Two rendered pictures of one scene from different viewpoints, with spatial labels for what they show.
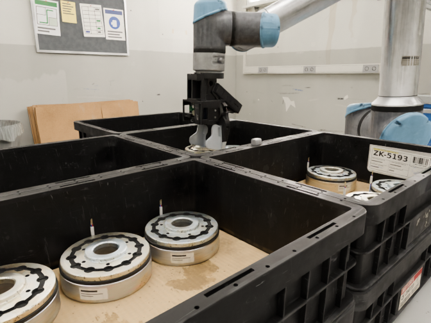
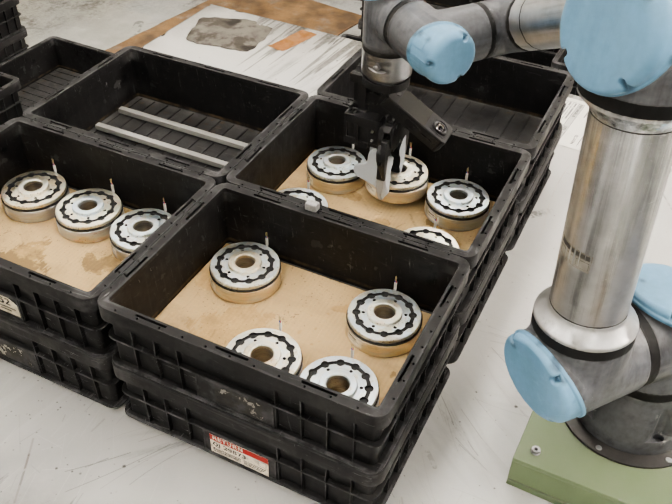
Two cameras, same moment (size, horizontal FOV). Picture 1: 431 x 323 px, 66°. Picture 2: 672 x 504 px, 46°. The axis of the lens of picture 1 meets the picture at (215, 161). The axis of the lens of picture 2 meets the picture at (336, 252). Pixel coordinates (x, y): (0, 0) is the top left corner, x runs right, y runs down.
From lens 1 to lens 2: 1.13 m
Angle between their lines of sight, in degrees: 63
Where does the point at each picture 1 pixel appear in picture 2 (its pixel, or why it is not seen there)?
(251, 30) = (399, 47)
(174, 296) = (74, 261)
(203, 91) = (361, 98)
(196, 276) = (101, 264)
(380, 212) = (104, 313)
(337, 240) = (47, 291)
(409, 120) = (524, 349)
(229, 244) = not seen: hidden behind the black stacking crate
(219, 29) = (373, 25)
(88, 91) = not seen: outside the picture
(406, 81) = (559, 284)
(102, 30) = not seen: outside the picture
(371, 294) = (121, 372)
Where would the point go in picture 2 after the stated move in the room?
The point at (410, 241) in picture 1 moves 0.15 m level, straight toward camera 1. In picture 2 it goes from (211, 398) to (99, 379)
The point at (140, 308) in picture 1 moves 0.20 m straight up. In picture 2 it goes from (57, 250) to (27, 139)
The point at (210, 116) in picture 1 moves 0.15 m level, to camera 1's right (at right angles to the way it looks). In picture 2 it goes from (364, 137) to (407, 191)
